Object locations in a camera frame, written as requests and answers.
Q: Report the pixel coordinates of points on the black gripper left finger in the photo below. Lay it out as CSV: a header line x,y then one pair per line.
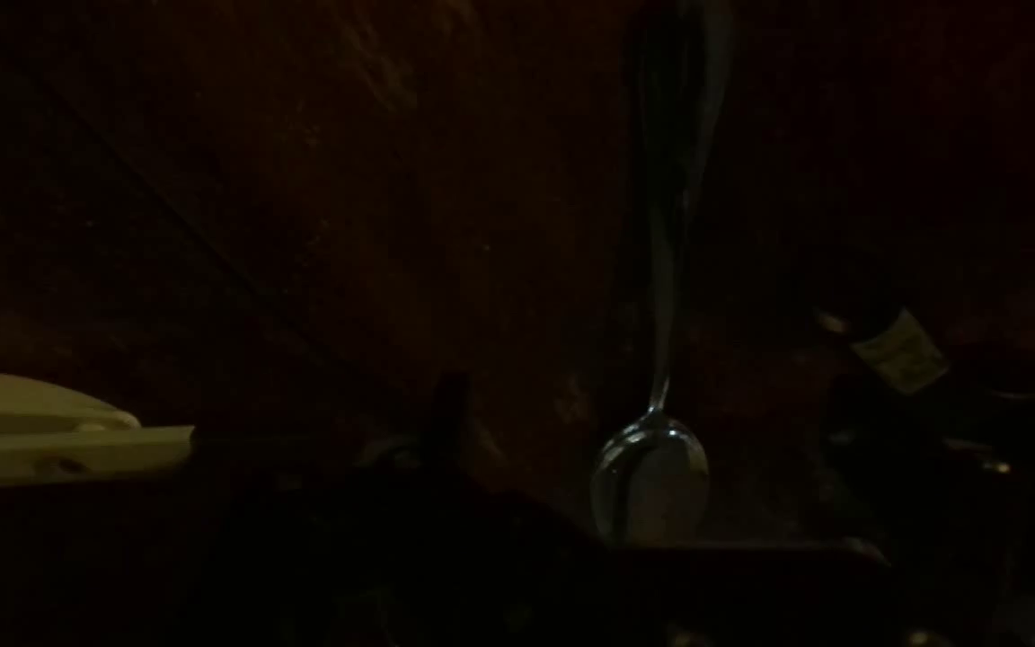
x,y
454,427

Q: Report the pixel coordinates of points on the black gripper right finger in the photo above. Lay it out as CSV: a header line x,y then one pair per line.
x,y
870,478

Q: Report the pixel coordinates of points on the white plastic spoon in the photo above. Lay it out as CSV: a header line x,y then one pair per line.
x,y
39,434

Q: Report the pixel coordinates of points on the small labelled bottle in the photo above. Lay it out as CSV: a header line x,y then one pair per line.
x,y
899,355

